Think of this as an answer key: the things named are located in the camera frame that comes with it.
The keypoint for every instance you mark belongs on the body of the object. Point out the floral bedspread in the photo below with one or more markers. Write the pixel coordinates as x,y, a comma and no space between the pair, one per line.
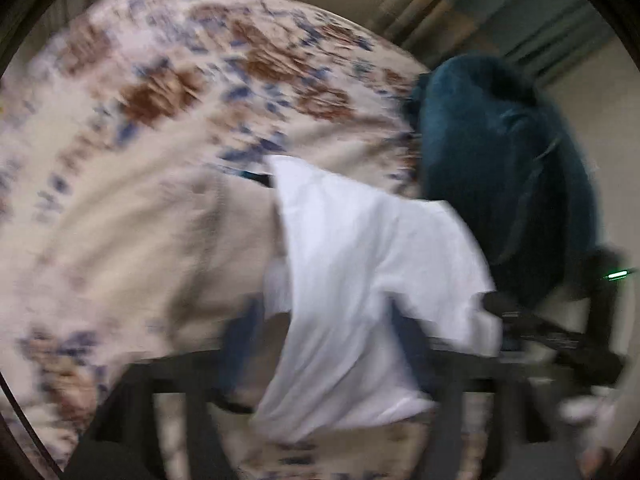
175,90

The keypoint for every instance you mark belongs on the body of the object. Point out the teal plush blanket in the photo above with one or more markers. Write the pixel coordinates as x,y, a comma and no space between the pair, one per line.
490,170

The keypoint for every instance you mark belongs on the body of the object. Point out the wide teal curtain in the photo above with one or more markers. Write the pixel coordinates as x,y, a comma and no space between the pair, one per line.
490,15

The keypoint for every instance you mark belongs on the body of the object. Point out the person's right hand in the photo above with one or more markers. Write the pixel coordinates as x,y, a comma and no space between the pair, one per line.
595,460

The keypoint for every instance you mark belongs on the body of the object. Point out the white t-shirt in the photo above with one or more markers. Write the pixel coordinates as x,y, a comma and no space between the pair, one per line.
360,270

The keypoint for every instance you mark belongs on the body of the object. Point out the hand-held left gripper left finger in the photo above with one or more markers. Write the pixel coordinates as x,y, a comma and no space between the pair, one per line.
245,345

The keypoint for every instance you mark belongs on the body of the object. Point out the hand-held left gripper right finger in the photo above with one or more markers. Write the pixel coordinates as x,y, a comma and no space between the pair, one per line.
412,355

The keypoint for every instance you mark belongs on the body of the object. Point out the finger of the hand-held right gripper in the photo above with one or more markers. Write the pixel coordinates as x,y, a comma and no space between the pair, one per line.
540,332

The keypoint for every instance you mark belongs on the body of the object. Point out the folded beige garment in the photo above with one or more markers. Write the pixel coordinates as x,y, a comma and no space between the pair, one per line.
165,270

